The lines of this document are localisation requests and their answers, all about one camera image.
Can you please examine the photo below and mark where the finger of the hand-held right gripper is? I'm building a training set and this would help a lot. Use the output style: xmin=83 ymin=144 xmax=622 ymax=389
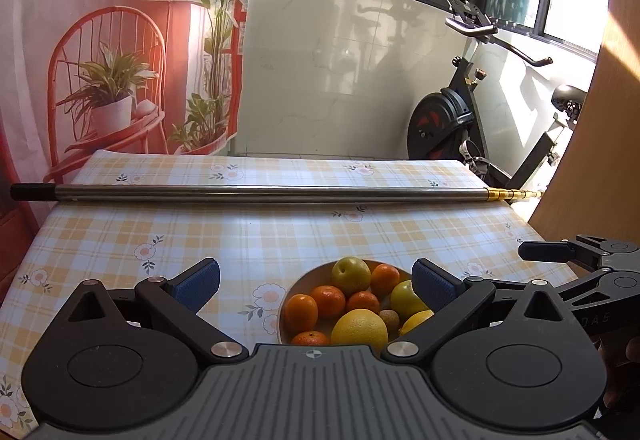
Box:
xmin=518 ymin=234 xmax=640 ymax=272
xmin=492 ymin=269 xmax=640 ymax=312

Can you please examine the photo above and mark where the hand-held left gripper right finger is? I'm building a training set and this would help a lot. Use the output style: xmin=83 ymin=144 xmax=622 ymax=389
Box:
xmin=381 ymin=258 xmax=583 ymax=366

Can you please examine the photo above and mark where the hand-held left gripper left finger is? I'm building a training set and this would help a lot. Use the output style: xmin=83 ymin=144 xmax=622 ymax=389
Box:
xmin=52 ymin=259 xmax=249 ymax=364

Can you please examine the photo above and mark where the yellow-green apple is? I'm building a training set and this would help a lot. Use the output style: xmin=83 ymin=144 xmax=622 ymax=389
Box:
xmin=332 ymin=257 xmax=372 ymax=297
xmin=390 ymin=280 xmax=431 ymax=321

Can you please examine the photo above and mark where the small yellow lemon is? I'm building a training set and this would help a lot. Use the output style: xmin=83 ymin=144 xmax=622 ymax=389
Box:
xmin=398 ymin=310 xmax=435 ymax=337

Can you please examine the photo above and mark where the large yellow citrus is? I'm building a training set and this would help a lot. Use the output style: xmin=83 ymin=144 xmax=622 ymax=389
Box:
xmin=331 ymin=309 xmax=389 ymax=348

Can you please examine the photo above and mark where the beige bowl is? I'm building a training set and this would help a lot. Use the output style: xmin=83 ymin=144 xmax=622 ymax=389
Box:
xmin=278 ymin=259 xmax=436 ymax=347

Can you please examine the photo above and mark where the plaid floral tablecloth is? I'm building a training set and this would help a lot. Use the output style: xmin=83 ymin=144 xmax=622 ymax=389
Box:
xmin=0 ymin=149 xmax=591 ymax=436

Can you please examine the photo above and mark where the long metal pole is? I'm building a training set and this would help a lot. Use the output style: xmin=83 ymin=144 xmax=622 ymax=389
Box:
xmin=10 ymin=183 xmax=546 ymax=206

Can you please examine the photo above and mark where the wooden panel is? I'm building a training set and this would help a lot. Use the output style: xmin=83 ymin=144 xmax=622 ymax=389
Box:
xmin=527 ymin=0 xmax=640 ymax=251

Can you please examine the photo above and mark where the black exercise bike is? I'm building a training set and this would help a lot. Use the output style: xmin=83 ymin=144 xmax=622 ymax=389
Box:
xmin=406 ymin=0 xmax=588 ymax=193

